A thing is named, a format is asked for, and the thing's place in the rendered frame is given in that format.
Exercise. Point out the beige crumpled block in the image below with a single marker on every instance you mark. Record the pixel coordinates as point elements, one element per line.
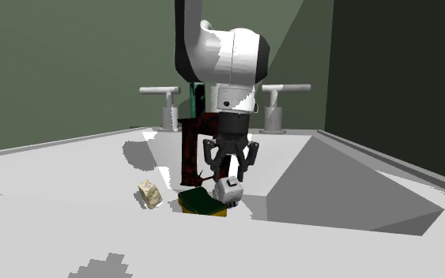
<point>151,194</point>

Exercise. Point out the teal upright bar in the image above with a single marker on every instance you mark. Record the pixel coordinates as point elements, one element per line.
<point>197,98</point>

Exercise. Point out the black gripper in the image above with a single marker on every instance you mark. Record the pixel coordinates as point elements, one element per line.
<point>233,125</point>

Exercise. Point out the green and yellow sponge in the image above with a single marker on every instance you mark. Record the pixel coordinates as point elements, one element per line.
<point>201,202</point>

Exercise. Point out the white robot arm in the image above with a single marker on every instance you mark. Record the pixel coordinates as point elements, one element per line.
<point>226,50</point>

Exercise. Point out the white and grey rounded box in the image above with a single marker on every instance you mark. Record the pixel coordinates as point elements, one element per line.
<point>230,190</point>

